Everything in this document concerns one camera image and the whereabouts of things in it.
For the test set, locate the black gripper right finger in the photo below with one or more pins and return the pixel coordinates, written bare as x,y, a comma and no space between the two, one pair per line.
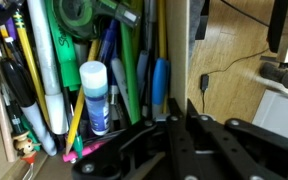
217,143

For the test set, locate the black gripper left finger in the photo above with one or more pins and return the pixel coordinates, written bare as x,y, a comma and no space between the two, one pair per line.
177,140

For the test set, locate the blue capped marker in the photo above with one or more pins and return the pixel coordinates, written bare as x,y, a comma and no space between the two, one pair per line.
159,80

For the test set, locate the white flat panel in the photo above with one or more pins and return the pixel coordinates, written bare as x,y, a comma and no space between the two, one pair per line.
284,116

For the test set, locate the grey blue pen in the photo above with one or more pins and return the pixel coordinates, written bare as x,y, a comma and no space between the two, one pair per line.
142,70

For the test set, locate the glue stick blue label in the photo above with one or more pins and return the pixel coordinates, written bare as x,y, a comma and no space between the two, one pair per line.
95,100

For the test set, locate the pink highlighter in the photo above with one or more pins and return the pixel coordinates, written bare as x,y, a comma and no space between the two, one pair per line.
84,151

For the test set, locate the teal green pen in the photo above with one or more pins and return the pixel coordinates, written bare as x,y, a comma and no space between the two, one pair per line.
78,146

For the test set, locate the sharpened yellow pencil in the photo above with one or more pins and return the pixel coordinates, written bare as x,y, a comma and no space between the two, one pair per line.
74,126

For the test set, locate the plain yellow pencil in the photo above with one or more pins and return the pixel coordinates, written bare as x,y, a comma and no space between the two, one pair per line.
161,26

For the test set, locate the dark blue pen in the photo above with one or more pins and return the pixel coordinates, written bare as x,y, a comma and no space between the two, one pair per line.
108,43

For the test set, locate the black stand leg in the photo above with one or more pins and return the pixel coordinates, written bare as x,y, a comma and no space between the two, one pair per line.
278,23

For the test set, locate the green Sharpie marker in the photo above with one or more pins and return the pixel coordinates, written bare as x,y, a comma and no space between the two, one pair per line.
64,56

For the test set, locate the wooden doll pen topper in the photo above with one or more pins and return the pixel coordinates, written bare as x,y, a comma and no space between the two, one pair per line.
24,145

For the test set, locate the green correction tape dispenser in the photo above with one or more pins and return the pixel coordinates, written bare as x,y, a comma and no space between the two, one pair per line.
80,16

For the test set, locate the grey marker white cap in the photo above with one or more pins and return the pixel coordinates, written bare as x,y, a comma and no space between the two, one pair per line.
45,50

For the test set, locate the yellow pencil striped end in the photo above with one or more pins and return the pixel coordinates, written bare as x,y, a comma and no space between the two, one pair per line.
29,53

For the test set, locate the black capped grey marker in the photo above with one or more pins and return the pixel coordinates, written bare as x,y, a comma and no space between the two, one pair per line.
15,80

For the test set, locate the purple pen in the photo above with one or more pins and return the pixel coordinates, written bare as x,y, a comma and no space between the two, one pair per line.
10,30

